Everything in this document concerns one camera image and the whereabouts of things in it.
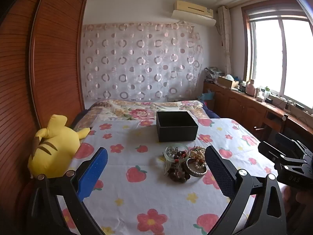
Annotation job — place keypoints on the silver hair comb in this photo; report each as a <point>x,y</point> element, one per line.
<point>167,167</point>

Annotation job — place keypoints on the navy blue blanket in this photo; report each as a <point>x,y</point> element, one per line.
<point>211,111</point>

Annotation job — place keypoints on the black square box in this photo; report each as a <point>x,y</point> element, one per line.
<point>177,133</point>

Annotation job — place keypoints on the yellow plush toy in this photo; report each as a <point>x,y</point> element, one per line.
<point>56,146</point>

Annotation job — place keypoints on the pile of printed papers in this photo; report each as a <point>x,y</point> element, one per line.
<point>213,73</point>

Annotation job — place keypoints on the pink figurine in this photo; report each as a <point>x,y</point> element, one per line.
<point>250,88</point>

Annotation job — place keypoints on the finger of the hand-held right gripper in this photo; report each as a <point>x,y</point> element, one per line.
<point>286,140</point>
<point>267,150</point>

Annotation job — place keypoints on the wooden wardrobe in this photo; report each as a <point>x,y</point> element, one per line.
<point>56,53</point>

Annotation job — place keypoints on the strawberry flower print bedsheet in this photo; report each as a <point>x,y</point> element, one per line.
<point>146,195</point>

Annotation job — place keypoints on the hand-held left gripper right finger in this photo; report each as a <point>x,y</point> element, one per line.
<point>220,173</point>

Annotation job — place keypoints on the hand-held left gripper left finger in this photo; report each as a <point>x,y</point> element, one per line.
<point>93,173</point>

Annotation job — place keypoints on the clear glass bangle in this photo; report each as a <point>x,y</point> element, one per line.
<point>168,156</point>

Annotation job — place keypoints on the beige window curtain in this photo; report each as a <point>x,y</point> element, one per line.
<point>226,41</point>

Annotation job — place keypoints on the green lid bottle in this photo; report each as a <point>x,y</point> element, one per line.
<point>267,93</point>

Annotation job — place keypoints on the circle patterned sheer curtain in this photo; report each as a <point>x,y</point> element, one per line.
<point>141,61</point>

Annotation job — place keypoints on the cardboard box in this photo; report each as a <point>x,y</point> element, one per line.
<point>226,82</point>

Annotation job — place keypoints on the wooden side cabinet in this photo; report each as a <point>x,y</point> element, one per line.
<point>234,105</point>

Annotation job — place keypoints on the silver patterned bangle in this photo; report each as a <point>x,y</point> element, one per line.
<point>193,173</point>

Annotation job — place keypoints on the white plastic bag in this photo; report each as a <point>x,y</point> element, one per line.
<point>229,77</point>

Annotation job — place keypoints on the teal cloth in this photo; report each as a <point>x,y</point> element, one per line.
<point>208,95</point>

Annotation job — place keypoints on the wall air conditioner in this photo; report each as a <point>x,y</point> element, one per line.
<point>195,18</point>
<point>193,7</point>

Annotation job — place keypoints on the window with wooden frame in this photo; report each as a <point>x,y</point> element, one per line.
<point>281,53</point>

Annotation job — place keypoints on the floral quilt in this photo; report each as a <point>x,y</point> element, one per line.
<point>137,110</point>

